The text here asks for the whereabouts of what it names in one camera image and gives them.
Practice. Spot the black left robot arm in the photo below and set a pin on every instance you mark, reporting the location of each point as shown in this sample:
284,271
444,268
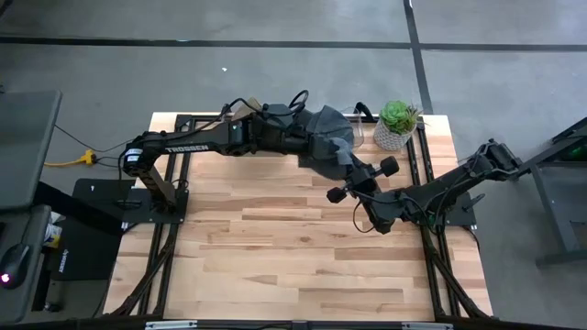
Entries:
183,146

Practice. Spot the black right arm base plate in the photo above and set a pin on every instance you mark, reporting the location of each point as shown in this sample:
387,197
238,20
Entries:
458,217

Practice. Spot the silver metal bracket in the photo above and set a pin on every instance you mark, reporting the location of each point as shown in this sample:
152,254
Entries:
169,325
426,326

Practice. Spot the yellow blue packet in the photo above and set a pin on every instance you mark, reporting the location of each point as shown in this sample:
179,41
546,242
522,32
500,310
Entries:
52,234

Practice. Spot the green succulent plant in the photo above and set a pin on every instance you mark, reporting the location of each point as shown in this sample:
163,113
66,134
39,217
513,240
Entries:
398,117

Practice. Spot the black slanted bar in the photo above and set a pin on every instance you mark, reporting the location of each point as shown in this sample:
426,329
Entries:
78,208

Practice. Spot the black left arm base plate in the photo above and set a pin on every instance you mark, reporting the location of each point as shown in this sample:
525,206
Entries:
91,201

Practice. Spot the grey side desk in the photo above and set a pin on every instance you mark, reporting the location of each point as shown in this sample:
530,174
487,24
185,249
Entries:
18,302

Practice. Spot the grey metal stand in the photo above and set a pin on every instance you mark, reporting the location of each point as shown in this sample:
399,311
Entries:
555,197

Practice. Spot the beige baseball cap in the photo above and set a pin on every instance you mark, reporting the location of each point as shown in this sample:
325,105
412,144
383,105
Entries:
250,107

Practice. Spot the grey denim baseball cap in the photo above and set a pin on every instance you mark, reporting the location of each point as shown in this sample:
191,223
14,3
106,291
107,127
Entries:
330,124
343,151

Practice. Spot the black computer mouse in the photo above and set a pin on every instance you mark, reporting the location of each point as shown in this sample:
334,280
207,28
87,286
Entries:
14,263

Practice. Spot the grey flat monitor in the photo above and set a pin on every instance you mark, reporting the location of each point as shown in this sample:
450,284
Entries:
27,146

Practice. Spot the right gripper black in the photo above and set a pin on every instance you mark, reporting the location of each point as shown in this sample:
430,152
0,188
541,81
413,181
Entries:
364,183

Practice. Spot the black aluminium table frame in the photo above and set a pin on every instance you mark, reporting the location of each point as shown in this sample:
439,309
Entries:
175,169

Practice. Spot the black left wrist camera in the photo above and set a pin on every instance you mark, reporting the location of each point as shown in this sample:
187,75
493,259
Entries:
280,112

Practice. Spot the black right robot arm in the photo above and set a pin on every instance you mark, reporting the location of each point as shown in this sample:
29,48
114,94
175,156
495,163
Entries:
440,192

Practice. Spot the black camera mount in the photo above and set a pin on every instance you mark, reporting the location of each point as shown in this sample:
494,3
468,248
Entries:
364,110

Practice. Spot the yellow power plug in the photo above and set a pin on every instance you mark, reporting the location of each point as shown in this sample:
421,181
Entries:
88,158

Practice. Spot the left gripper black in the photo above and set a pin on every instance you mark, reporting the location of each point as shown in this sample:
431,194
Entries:
284,137

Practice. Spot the white faceted plant pot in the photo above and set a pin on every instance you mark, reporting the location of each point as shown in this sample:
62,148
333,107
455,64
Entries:
390,137

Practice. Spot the black Trossen box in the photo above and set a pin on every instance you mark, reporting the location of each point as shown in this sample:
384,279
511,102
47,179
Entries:
87,256

